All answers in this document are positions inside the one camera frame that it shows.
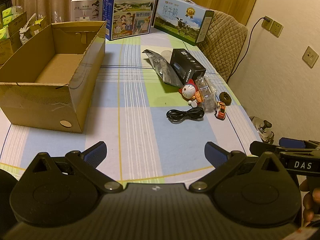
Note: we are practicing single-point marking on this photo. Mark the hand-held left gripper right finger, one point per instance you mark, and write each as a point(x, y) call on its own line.
point(215, 155)

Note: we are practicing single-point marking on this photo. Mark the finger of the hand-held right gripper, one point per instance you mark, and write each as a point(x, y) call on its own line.
point(262, 148)
point(291, 143)

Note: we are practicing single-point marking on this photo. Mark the quilted chair back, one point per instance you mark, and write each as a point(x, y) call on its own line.
point(225, 42)

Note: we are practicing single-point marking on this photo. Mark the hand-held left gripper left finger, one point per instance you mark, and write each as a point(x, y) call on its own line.
point(96, 153)

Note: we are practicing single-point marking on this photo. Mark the silver foil bag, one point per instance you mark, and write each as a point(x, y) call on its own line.
point(165, 70)

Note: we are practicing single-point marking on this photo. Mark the clear plastic bag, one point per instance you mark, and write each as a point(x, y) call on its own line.
point(207, 95)

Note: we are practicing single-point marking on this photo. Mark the tall blue milk carton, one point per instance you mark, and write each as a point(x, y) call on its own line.
point(130, 12)

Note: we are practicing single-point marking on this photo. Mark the person's right hand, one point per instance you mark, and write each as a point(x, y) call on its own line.
point(308, 205)

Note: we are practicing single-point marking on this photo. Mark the glass kettle lid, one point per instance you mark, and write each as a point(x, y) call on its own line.
point(265, 133)

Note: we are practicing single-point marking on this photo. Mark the stack of green tissue packs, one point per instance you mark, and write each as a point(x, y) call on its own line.
point(7, 12)

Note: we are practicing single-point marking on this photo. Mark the orange toy car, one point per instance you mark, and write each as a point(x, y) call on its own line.
point(221, 111)

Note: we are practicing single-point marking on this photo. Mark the wide cow print milk carton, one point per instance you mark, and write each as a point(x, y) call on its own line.
point(175, 17)

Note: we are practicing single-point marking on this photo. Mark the white humidifier box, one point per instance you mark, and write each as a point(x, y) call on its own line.
point(85, 7)

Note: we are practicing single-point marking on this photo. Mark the black product box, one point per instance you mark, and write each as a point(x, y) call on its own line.
point(187, 65)

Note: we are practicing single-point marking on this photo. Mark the plastic bag of clutter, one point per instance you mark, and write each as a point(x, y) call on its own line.
point(27, 32)

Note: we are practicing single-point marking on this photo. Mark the cardboard box of tissues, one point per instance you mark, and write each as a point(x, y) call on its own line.
point(10, 45)

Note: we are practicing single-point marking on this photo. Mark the brown cardboard box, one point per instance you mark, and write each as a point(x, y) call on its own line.
point(37, 100)

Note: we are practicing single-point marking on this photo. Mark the single wall socket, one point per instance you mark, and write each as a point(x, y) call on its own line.
point(310, 56)

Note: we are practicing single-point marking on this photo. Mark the double wall socket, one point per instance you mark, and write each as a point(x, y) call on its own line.
point(277, 28)

